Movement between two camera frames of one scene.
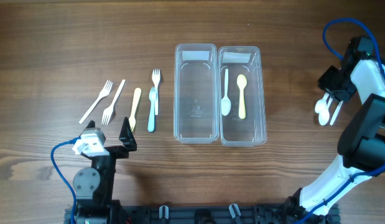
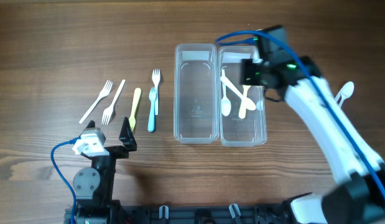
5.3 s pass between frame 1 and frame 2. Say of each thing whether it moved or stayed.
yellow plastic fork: stayed
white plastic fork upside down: stayed
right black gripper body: moved
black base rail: stayed
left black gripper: stayed
